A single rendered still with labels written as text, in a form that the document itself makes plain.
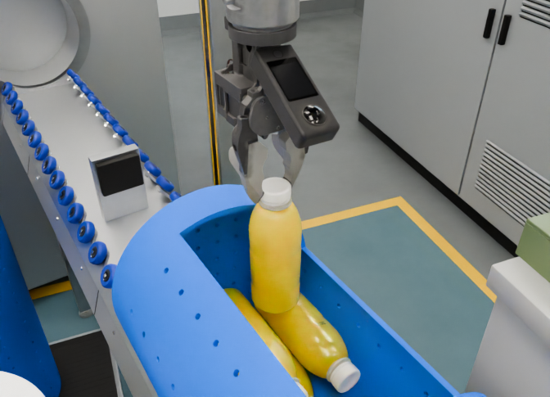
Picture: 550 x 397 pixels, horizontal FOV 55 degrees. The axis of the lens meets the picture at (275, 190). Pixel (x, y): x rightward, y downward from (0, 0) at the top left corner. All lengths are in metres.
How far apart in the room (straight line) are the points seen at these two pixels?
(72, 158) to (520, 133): 1.75
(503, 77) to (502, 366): 1.74
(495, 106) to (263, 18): 2.03
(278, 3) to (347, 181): 2.48
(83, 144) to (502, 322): 1.12
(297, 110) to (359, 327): 0.36
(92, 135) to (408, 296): 1.44
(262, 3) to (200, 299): 0.31
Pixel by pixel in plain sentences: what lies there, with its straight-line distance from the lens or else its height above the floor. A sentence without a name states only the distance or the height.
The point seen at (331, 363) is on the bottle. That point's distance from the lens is 0.74.
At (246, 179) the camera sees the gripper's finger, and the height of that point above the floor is 1.30.
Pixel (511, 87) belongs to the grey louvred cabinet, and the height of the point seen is 0.74.
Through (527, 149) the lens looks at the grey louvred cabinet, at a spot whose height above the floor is 0.54.
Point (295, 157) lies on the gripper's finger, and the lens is 0.64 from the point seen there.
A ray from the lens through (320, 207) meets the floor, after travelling 2.76.
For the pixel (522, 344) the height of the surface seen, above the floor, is 1.07.
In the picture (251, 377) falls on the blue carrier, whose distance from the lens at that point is 0.53.
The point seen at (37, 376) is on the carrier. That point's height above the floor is 0.32.
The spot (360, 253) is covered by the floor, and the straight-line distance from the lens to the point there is 2.50.
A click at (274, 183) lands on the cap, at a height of 1.28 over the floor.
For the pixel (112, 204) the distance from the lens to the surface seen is 1.19.
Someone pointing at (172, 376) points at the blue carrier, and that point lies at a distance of 0.62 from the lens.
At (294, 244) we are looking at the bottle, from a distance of 0.67.
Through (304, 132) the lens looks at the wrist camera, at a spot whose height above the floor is 1.40.
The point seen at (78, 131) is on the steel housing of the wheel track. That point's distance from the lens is 1.60.
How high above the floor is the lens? 1.64
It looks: 35 degrees down
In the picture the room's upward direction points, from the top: straight up
